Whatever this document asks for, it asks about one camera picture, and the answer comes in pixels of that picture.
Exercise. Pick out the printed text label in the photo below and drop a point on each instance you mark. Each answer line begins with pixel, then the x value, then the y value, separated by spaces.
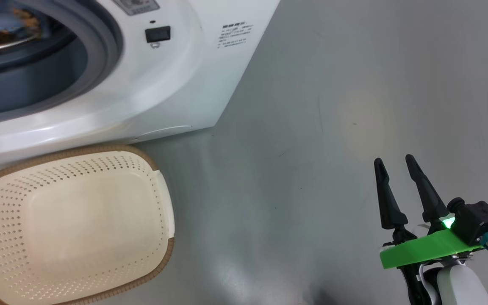
pixel 234 35

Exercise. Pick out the grey warning sticker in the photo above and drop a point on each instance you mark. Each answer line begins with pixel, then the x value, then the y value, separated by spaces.
pixel 136 6

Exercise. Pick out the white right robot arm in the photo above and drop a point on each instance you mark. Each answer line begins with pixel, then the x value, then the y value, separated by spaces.
pixel 460 284

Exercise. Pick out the cream perforated laundry basket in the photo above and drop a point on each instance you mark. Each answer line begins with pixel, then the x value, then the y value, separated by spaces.
pixel 79 228

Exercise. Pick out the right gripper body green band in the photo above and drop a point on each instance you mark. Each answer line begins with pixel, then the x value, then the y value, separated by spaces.
pixel 422 250

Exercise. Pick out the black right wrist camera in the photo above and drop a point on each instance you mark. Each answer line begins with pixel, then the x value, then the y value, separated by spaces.
pixel 479 220

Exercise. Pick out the white front-load washing machine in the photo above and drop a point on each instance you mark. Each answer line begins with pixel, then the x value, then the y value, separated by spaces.
pixel 176 84

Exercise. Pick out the perforated steel drum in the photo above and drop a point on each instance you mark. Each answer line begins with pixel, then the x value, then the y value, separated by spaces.
pixel 13 43

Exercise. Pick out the black door latch socket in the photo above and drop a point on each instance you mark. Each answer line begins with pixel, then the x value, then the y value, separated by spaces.
pixel 158 34

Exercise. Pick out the blue cartoon print garment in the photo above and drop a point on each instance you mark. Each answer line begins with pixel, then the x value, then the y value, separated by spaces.
pixel 2 19

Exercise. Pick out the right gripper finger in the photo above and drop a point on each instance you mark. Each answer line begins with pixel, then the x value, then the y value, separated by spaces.
pixel 390 203
pixel 428 199

